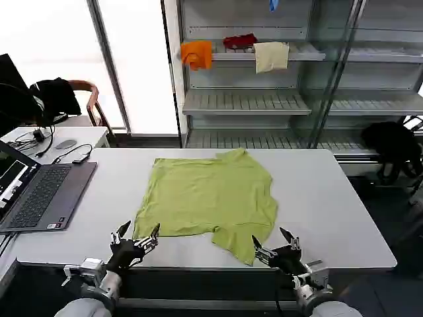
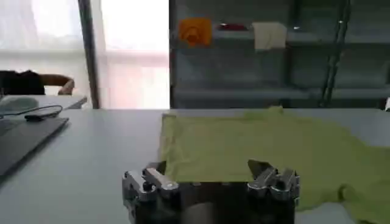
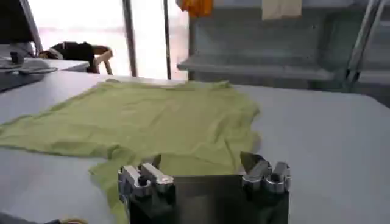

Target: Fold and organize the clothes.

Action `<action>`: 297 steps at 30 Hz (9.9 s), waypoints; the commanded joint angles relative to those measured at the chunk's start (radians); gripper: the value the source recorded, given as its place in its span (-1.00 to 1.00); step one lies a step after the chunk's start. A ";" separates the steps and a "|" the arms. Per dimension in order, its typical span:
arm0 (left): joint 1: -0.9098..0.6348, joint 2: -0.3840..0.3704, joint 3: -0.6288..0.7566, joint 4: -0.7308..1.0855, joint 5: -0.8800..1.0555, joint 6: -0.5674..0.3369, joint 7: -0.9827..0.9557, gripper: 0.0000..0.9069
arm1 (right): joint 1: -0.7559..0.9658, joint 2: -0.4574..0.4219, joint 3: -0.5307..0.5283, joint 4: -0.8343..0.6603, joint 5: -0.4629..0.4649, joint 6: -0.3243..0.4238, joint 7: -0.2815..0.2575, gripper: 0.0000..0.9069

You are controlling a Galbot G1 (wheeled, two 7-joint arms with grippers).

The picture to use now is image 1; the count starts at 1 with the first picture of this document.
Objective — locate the black jacket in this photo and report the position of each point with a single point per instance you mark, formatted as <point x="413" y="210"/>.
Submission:
<point x="56" y="99"/>

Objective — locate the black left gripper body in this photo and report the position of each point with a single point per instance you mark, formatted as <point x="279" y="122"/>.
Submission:
<point x="125" y="254"/>

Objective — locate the grey open laptop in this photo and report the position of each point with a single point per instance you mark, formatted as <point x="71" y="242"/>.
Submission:
<point x="46" y="195"/>

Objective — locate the grey window frame post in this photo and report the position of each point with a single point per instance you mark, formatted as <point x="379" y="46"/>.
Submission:
<point x="109" y="66"/>

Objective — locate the black power charger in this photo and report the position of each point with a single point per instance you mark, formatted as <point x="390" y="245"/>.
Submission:
<point x="38" y="135"/>

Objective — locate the empty grey shelf rack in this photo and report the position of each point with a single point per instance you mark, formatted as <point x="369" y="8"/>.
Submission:
<point x="373" y="72"/>

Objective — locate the black backpack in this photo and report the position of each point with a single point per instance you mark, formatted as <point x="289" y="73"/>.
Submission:
<point x="390" y="142"/>

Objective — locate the black monitor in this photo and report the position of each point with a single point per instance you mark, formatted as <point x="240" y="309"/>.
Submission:
<point x="13" y="95"/>

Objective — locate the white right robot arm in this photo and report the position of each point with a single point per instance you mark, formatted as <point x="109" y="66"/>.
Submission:
<point x="317" y="294"/>

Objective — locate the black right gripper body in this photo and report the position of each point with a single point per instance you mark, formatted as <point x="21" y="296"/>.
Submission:
<point x="284" y="261"/>

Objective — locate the brown wooden chair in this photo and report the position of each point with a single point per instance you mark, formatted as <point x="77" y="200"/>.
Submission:
<point x="94" y="99"/>

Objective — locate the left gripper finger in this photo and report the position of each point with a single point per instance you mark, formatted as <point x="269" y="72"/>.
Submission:
<point x="150" y="241"/>
<point x="123" y="228"/>

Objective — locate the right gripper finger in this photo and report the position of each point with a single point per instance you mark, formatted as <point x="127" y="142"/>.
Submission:
<point x="288" y="235"/>
<point x="259" y="247"/>

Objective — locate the green t-shirt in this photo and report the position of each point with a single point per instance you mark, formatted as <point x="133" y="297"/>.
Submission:
<point x="208" y="195"/>

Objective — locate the grey shelf rack with cloths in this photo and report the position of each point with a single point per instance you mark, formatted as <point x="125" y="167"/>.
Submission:
<point x="244" y="82"/>

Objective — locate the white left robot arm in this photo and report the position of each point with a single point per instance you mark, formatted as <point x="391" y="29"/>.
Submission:
<point x="99" y="290"/>

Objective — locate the grey computer mouse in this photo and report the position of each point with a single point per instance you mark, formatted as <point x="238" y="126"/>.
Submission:
<point x="66" y="144"/>

